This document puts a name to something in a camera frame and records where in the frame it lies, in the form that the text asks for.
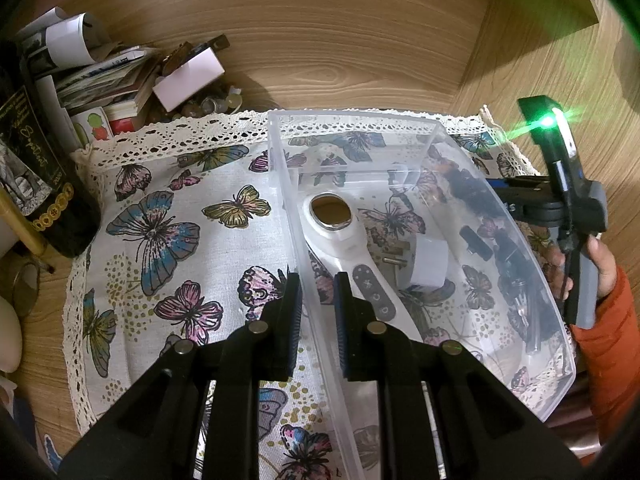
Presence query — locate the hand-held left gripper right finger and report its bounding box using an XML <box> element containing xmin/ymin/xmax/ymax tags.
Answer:
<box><xmin>334</xmin><ymin>271</ymin><xmax>584</xmax><ymax>480</ymax></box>

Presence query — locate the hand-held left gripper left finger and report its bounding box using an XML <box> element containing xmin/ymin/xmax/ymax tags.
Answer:
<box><xmin>57</xmin><ymin>269</ymin><xmax>304</xmax><ymax>480</ymax></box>

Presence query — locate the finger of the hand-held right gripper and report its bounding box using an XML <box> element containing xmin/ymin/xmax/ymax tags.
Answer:
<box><xmin>491</xmin><ymin>175</ymin><xmax>554</xmax><ymax>199</ymax></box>

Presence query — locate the clear plastic storage box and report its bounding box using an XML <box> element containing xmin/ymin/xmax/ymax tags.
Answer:
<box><xmin>267</xmin><ymin>107</ymin><xmax>577</xmax><ymax>480</ymax></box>

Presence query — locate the person's right hand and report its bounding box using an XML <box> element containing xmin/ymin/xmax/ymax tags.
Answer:
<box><xmin>544</xmin><ymin>236</ymin><xmax>617</xmax><ymax>303</ymax></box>

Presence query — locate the white handheld massager device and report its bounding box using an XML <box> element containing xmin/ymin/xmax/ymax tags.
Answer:
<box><xmin>299</xmin><ymin>192</ymin><xmax>402</xmax><ymax>322</ymax></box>

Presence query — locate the white power plug adapter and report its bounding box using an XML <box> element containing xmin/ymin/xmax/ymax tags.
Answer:
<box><xmin>382</xmin><ymin>236</ymin><xmax>452</xmax><ymax>292</ymax></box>

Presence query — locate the butterfly print lace cloth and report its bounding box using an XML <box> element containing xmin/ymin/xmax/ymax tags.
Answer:
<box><xmin>62</xmin><ymin>105</ymin><xmax>553</xmax><ymax>480</ymax></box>

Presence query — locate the small white cardboard box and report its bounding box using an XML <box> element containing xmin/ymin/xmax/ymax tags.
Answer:
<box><xmin>152</xmin><ymin>48</ymin><xmax>224</xmax><ymax>112</ymax></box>

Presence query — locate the red and white small box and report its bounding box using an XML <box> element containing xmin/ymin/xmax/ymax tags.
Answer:
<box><xmin>107</xmin><ymin>104</ymin><xmax>141</xmax><ymax>135</ymax></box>

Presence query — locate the white mug with stickers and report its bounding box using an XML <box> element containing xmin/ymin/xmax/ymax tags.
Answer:
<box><xmin>69</xmin><ymin>106</ymin><xmax>114</xmax><ymax>153</ymax></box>

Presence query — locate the dark wine bottle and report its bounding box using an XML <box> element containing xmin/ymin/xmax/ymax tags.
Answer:
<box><xmin>0</xmin><ymin>41</ymin><xmax>104</xmax><ymax>259</ymax></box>

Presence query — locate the gold metal rod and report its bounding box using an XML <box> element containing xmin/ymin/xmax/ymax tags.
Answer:
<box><xmin>0</xmin><ymin>191</ymin><xmax>50</xmax><ymax>257</ymax></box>

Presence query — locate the stack of papers and cards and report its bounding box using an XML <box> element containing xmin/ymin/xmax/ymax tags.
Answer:
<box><xmin>15</xmin><ymin>7</ymin><xmax>161</xmax><ymax>121</ymax></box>

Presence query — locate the rolled white paper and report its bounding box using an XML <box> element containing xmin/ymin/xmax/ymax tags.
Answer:
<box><xmin>44</xmin><ymin>12</ymin><xmax>112</xmax><ymax>68</ymax></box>

